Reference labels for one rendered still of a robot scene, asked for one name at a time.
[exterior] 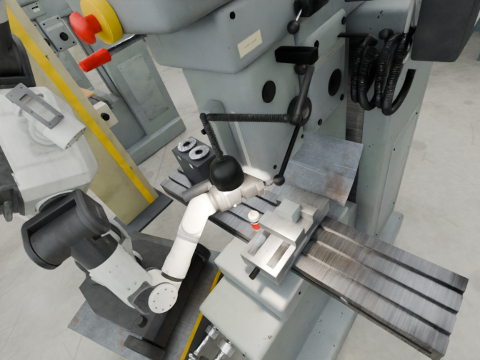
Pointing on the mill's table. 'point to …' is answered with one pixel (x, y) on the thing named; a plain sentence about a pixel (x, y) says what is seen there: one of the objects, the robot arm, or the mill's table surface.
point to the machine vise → (280, 251)
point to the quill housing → (264, 66)
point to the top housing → (156, 13)
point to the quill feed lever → (293, 136)
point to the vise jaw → (281, 228)
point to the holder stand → (195, 159)
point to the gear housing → (226, 36)
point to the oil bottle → (254, 220)
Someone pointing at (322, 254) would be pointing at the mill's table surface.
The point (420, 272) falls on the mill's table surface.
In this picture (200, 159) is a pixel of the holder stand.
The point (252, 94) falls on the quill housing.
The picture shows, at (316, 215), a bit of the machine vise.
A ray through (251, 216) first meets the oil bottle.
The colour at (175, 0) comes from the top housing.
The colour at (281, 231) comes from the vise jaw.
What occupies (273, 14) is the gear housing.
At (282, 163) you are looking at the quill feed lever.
